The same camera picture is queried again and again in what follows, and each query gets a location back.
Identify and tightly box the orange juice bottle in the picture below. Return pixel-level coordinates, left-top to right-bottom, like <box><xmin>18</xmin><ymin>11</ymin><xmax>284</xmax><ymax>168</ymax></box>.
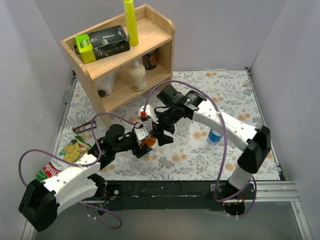
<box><xmin>140</xmin><ymin>136</ymin><xmax>157</xmax><ymax>149</ymax></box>

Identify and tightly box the blue label water bottle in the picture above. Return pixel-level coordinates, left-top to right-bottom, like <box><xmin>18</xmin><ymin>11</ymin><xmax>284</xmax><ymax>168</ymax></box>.
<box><xmin>207</xmin><ymin>129</ymin><xmax>223</xmax><ymax>145</ymax></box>

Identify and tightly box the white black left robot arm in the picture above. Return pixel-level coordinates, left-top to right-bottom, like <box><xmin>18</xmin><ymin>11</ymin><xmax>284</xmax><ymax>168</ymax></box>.
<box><xmin>18</xmin><ymin>123</ymin><xmax>151</xmax><ymax>232</ymax></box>

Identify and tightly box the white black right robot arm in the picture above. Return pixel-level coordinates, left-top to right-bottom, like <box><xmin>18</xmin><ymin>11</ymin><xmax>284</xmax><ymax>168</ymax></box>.
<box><xmin>139</xmin><ymin>81</ymin><xmax>271</xmax><ymax>203</ymax></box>

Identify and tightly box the cream lotion pump bottle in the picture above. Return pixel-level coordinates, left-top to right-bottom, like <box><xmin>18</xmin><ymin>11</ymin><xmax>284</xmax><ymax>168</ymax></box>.
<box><xmin>128</xmin><ymin>59</ymin><xmax>147</xmax><ymax>92</ymax></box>

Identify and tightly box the yellow tall bottle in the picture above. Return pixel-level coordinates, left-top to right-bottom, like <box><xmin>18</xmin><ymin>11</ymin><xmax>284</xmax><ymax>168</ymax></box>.
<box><xmin>123</xmin><ymin>0</ymin><xmax>139</xmax><ymax>46</ymax></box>

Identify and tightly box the clear plastic cup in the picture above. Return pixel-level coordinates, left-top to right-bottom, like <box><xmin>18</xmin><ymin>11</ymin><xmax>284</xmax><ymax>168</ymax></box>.
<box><xmin>176</xmin><ymin>118</ymin><xmax>192</xmax><ymax>134</ymax></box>

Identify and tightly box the brown chocolate bar wrapper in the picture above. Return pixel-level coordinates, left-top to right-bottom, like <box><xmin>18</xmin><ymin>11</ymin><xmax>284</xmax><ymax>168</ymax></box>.
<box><xmin>72</xmin><ymin>120</ymin><xmax>97</xmax><ymax>134</ymax></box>

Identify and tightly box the chips snack bag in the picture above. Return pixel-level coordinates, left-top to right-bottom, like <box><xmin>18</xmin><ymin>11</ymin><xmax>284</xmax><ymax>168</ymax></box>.
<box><xmin>36</xmin><ymin>135</ymin><xmax>92</xmax><ymax>182</ymax></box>

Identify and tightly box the wooden shelf unit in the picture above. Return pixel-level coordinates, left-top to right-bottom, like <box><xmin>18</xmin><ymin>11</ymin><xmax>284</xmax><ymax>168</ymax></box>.
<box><xmin>60</xmin><ymin>3</ymin><xmax>175</xmax><ymax>126</ymax></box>

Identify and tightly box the white jug black cap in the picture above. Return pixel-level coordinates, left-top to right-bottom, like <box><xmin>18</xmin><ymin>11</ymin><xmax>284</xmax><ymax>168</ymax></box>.
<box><xmin>95</xmin><ymin>70</ymin><xmax>118</xmax><ymax>98</ymax></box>

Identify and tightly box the dark jar on shelf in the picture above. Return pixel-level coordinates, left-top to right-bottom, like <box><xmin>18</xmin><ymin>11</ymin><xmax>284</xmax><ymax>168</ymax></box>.
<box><xmin>142</xmin><ymin>50</ymin><xmax>157</xmax><ymax>71</ymax></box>

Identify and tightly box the black green product box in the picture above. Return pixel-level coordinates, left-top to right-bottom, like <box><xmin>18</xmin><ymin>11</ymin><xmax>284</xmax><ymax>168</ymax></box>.
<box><xmin>73</xmin><ymin>25</ymin><xmax>131</xmax><ymax>64</ymax></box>

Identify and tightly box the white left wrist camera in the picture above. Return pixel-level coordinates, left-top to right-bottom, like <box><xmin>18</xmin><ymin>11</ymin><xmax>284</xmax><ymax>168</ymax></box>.
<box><xmin>133</xmin><ymin>123</ymin><xmax>150</xmax><ymax>140</ymax></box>

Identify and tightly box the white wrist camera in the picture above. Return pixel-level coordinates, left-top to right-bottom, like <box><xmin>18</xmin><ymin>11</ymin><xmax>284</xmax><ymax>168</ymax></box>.
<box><xmin>133</xmin><ymin>123</ymin><xmax>150</xmax><ymax>140</ymax></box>
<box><xmin>138</xmin><ymin>104</ymin><xmax>159</xmax><ymax>124</ymax></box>

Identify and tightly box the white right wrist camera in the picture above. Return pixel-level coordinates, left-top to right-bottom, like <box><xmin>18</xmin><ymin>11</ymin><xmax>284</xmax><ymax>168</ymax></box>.
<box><xmin>138</xmin><ymin>104</ymin><xmax>159</xmax><ymax>124</ymax></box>

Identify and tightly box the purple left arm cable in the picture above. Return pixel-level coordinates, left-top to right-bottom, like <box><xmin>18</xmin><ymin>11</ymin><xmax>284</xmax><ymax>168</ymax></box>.
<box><xmin>18</xmin><ymin>112</ymin><xmax>140</xmax><ymax>229</ymax></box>

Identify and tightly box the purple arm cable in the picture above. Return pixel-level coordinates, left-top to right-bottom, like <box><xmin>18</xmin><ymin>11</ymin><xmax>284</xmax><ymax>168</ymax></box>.
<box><xmin>143</xmin><ymin>80</ymin><xmax>257</xmax><ymax>217</ymax></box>
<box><xmin>18</xmin><ymin>112</ymin><xmax>140</xmax><ymax>229</ymax></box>

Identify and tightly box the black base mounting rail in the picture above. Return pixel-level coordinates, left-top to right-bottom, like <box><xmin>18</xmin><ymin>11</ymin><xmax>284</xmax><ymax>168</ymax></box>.
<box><xmin>84</xmin><ymin>179</ymin><xmax>256</xmax><ymax>218</ymax></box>

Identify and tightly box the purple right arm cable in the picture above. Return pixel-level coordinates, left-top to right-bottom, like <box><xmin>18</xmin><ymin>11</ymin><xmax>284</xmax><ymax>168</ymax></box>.
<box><xmin>143</xmin><ymin>80</ymin><xmax>257</xmax><ymax>217</ymax></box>

